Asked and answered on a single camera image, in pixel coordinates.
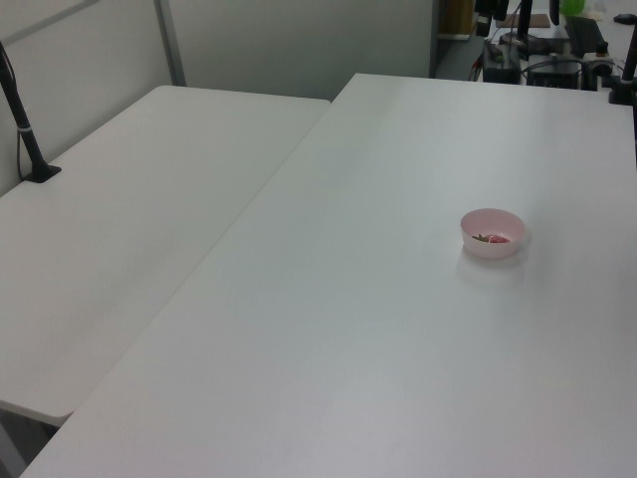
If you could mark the pink plastic bowl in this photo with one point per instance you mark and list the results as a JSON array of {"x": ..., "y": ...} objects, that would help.
[{"x": 490, "y": 251}]

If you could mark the brown desk mat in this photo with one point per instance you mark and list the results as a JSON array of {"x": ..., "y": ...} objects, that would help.
[{"x": 540, "y": 21}]

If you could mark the grey metal partition post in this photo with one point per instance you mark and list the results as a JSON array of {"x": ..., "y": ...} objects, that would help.
[{"x": 171, "y": 45}]

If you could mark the black camera stand flat base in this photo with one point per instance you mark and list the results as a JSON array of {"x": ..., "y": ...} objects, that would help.
[{"x": 22, "y": 124}]

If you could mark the black desktop device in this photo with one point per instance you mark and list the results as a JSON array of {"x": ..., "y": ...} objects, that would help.
[{"x": 555, "y": 74}]

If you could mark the green round object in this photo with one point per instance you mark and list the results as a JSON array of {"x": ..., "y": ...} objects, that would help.
[{"x": 573, "y": 5}]

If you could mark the black monitor stand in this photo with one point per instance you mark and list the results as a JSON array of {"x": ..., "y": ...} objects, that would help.
[{"x": 523, "y": 20}]

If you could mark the red strawberry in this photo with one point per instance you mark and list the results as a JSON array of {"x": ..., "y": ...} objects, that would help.
[{"x": 494, "y": 240}]

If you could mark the black computer mouse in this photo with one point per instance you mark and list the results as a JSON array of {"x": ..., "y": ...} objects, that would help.
[{"x": 624, "y": 19}]

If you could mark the black camera stand with clamp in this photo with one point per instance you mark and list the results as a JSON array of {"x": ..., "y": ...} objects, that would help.
[{"x": 626, "y": 70}]

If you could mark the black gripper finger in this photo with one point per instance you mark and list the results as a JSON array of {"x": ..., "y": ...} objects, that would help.
[
  {"x": 483, "y": 19},
  {"x": 500, "y": 8}
]

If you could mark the white side table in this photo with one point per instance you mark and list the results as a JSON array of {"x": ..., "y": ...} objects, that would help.
[{"x": 124, "y": 224}]

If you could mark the black electronics box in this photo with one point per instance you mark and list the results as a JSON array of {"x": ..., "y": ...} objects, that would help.
[{"x": 501, "y": 67}]

